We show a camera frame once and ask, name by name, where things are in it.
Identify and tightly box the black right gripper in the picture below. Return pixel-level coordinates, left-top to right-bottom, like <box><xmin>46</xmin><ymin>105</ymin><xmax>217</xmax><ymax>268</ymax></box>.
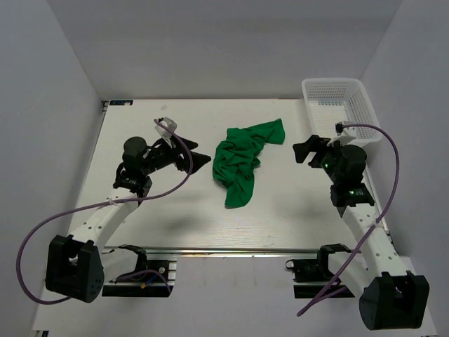
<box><xmin>293</xmin><ymin>135</ymin><xmax>349</xmax><ymax>184</ymax></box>

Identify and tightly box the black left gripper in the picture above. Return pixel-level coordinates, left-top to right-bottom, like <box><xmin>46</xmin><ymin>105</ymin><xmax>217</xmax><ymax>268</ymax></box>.
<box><xmin>142</xmin><ymin>133</ymin><xmax>211</xmax><ymax>176</ymax></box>

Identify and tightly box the green t shirt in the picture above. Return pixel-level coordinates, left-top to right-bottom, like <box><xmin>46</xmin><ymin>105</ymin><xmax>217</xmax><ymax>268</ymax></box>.
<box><xmin>212</xmin><ymin>119</ymin><xmax>286</xmax><ymax>209</ymax></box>

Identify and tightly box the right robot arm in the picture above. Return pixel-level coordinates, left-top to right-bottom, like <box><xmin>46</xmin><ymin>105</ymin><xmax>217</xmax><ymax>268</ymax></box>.
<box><xmin>293</xmin><ymin>135</ymin><xmax>430</xmax><ymax>331</ymax></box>

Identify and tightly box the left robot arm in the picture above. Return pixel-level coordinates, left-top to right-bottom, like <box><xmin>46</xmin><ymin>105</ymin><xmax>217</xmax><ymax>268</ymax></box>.
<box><xmin>45</xmin><ymin>136</ymin><xmax>211</xmax><ymax>303</ymax></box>

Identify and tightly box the white plastic basket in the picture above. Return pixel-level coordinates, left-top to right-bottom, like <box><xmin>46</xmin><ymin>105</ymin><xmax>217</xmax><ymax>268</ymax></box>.
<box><xmin>302</xmin><ymin>78</ymin><xmax>383</xmax><ymax>147</ymax></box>

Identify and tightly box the blue table label sticker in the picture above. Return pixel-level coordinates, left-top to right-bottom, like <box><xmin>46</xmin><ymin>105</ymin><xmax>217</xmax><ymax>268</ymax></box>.
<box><xmin>109</xmin><ymin>100</ymin><xmax>133</xmax><ymax>106</ymax></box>

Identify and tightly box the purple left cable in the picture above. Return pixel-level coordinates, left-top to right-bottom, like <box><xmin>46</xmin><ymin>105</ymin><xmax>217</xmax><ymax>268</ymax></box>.
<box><xmin>15</xmin><ymin>118</ymin><xmax>194</xmax><ymax>305</ymax></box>

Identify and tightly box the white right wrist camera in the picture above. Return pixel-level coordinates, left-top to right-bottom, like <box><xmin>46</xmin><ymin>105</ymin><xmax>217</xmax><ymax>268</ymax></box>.
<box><xmin>327</xmin><ymin>121</ymin><xmax>357</xmax><ymax>147</ymax></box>

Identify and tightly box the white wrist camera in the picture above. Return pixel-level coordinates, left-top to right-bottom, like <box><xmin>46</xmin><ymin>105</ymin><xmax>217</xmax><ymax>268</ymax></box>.
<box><xmin>154</xmin><ymin>117</ymin><xmax>177</xmax><ymax>147</ymax></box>
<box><xmin>327</xmin><ymin>121</ymin><xmax>357</xmax><ymax>147</ymax></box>

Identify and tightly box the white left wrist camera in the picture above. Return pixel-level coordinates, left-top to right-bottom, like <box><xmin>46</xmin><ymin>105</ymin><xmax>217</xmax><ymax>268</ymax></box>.
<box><xmin>154</xmin><ymin>117</ymin><xmax>177</xmax><ymax>147</ymax></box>

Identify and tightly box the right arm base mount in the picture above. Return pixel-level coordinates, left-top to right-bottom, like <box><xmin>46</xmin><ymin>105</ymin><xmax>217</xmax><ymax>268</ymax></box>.
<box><xmin>285</xmin><ymin>244</ymin><xmax>351</xmax><ymax>299</ymax></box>

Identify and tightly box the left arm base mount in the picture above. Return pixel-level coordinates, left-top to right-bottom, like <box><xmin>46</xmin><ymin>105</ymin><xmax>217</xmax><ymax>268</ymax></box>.
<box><xmin>102</xmin><ymin>245</ymin><xmax>176</xmax><ymax>298</ymax></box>

